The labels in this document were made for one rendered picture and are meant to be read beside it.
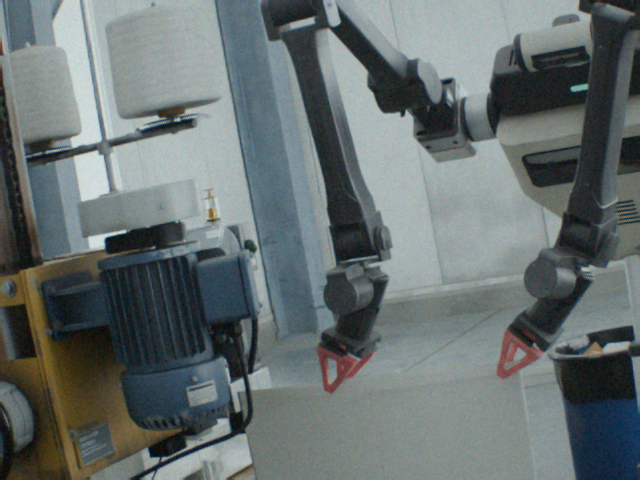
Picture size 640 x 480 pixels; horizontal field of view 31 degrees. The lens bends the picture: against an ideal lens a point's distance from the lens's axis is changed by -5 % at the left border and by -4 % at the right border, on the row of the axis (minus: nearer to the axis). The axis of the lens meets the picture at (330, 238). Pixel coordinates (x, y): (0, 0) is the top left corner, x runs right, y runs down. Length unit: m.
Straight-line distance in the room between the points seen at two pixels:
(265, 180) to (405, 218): 1.29
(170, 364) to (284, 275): 9.11
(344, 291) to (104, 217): 0.40
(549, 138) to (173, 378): 0.87
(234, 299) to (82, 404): 0.29
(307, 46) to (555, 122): 0.56
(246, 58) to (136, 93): 9.00
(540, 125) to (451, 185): 8.12
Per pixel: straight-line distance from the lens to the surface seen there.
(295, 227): 10.62
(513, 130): 2.20
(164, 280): 1.63
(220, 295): 1.63
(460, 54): 10.23
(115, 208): 1.61
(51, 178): 7.93
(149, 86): 1.75
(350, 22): 1.95
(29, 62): 1.92
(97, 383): 1.77
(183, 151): 9.82
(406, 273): 10.53
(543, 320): 1.78
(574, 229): 1.76
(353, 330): 1.87
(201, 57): 1.77
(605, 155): 1.69
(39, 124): 1.90
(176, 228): 1.65
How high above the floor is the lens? 1.39
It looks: 3 degrees down
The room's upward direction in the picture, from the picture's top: 11 degrees counter-clockwise
